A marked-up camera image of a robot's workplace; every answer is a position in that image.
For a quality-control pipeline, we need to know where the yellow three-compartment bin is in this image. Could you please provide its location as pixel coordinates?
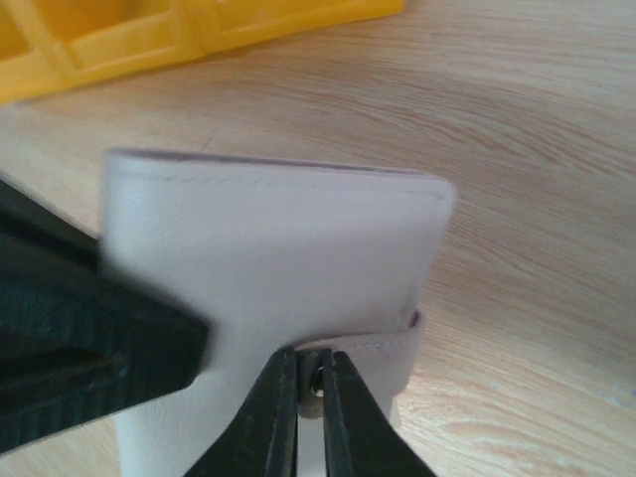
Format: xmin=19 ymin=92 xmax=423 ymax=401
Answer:
xmin=1 ymin=1 xmax=404 ymax=103

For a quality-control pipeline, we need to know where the beige leather card holder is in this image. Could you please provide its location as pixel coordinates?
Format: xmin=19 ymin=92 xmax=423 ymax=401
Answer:
xmin=100 ymin=149 xmax=455 ymax=476

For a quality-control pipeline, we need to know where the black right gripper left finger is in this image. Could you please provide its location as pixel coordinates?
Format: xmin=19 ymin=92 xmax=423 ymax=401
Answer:
xmin=186 ymin=348 xmax=298 ymax=477

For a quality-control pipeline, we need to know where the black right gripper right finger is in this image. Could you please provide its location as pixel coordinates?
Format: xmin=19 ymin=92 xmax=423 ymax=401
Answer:
xmin=320 ymin=350 xmax=434 ymax=477

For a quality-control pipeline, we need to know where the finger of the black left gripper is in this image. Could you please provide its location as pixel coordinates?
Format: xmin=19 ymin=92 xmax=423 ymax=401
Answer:
xmin=1 ymin=184 xmax=208 ymax=447

